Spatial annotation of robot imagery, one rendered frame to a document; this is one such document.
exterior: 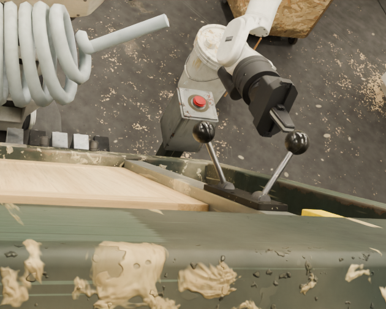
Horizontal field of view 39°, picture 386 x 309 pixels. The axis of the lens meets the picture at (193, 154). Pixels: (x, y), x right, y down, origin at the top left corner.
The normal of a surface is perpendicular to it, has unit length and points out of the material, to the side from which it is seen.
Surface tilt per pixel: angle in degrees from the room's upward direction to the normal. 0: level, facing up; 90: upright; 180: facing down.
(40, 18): 13
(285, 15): 90
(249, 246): 51
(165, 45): 0
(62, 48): 34
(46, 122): 0
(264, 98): 91
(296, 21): 90
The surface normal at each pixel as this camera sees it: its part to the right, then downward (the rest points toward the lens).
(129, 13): 0.36, -0.56
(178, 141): 0.15, 0.83
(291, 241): 0.11, -0.99
